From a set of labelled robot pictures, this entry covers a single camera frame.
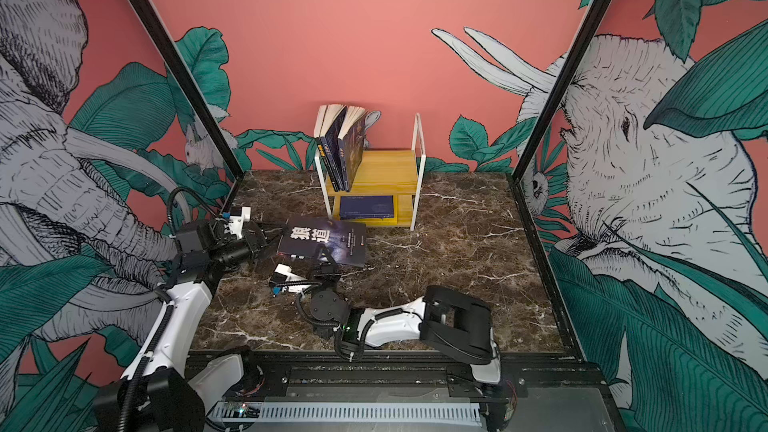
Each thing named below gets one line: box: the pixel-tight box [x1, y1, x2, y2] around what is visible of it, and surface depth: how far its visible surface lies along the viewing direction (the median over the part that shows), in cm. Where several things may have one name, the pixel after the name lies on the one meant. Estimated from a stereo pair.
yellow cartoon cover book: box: [366, 184, 416, 227], surface depth 102 cm
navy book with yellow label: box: [340, 195, 394, 220], surface depth 103 cm
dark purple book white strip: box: [277, 216, 367, 267], surface depth 75 cm
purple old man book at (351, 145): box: [338, 106, 366, 192], surface depth 80 cm
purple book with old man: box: [320, 105, 347, 192], surface depth 80 cm
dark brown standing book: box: [314, 104, 347, 193], surface depth 80 cm
